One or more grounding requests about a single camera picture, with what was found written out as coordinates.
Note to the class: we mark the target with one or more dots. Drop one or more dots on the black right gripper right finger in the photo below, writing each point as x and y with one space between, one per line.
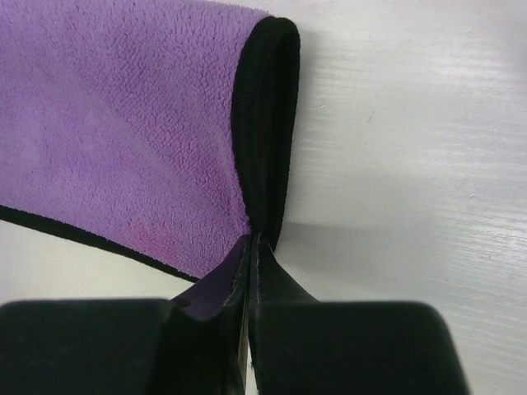
300 345

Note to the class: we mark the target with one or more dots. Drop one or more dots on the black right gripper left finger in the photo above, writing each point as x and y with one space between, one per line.
195 343

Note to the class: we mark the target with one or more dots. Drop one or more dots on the purple and grey towel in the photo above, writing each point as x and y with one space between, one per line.
159 130

